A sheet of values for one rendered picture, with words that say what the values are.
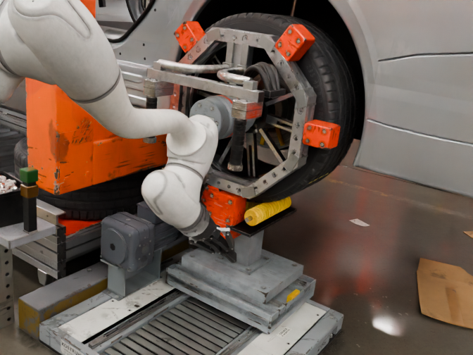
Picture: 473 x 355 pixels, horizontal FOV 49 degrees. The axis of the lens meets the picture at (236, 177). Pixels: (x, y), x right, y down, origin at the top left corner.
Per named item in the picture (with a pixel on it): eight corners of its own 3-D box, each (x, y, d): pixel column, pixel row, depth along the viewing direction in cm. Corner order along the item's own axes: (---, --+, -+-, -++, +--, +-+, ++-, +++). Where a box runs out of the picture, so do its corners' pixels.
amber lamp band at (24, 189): (39, 196, 161) (39, 184, 159) (27, 199, 158) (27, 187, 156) (31, 192, 163) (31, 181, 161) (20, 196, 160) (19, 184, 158)
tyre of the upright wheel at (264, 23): (256, -20, 192) (187, 122, 225) (218, -26, 173) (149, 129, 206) (398, 82, 170) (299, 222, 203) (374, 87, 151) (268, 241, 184)
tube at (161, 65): (233, 75, 169) (236, 42, 165) (196, 79, 153) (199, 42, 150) (191, 67, 178) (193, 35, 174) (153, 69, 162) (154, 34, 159)
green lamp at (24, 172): (39, 181, 159) (39, 169, 158) (27, 184, 156) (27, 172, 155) (30, 177, 161) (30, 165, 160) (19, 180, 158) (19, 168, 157)
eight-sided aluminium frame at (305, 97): (299, 208, 172) (326, 42, 155) (290, 214, 167) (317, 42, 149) (176, 167, 200) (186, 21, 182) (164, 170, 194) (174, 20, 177)
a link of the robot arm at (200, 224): (200, 224, 128) (211, 234, 132) (201, 193, 133) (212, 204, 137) (169, 232, 131) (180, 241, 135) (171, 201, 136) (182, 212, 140)
